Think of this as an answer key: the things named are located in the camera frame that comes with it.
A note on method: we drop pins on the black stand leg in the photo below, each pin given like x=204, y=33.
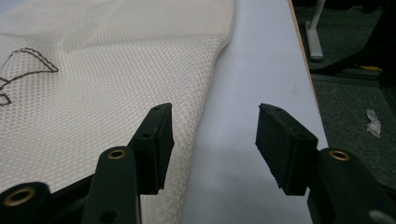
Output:
x=345, y=62

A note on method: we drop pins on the yellow strip on floor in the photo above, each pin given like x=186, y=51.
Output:
x=372, y=68

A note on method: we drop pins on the small crumpled white paper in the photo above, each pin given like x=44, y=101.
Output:
x=373, y=123

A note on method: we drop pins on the white metal desk frame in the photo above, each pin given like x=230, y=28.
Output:
x=315, y=37

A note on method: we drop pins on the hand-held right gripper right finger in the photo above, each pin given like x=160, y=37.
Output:
x=283, y=149

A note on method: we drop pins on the cream mesh laundry bag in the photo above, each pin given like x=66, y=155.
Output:
x=124, y=77

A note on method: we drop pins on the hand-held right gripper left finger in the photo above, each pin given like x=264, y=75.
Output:
x=152, y=149

